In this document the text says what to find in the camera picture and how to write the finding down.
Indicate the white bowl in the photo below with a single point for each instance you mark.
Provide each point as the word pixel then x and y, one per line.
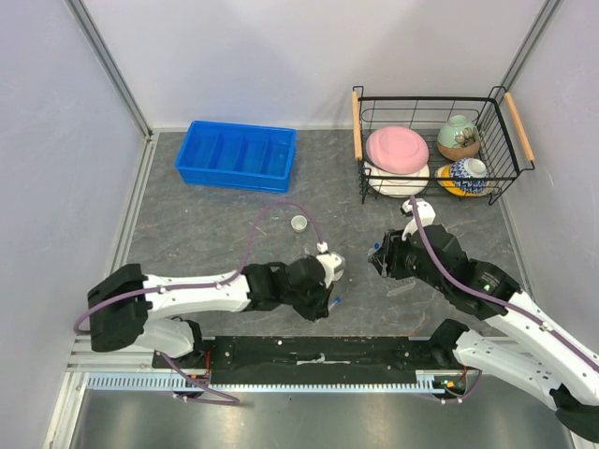
pixel 390 184

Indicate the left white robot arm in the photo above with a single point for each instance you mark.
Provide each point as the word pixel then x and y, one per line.
pixel 131 308

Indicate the grey slotted cable duct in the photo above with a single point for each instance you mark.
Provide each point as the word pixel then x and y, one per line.
pixel 171 382

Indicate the small white crucible cup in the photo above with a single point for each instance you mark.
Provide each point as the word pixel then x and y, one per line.
pixel 299 223

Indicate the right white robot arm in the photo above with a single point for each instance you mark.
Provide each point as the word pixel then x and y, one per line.
pixel 551 366

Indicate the black wire dish basket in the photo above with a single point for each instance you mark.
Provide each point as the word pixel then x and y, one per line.
pixel 487 128

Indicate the yellow bowl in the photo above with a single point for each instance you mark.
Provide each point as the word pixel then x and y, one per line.
pixel 442 177

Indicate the clear acrylic tube rack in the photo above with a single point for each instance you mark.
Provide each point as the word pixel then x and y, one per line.
pixel 395 287

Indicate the blue plastic divided bin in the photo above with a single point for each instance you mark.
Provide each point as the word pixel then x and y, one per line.
pixel 239 156

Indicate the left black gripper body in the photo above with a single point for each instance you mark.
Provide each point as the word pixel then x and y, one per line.
pixel 308 304

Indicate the green brown ceramic bowl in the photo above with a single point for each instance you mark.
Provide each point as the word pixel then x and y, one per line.
pixel 458 138

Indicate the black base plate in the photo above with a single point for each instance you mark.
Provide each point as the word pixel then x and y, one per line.
pixel 318 360

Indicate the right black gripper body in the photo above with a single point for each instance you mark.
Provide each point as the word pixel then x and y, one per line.
pixel 404 261

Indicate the white evaporating dish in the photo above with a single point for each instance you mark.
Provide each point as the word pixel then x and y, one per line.
pixel 340 268

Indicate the blue patterned bowl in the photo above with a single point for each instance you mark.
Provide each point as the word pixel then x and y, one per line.
pixel 469 175

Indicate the pink plate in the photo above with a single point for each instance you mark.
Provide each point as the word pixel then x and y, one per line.
pixel 397 150

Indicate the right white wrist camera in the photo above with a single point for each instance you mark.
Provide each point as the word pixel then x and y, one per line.
pixel 422 214

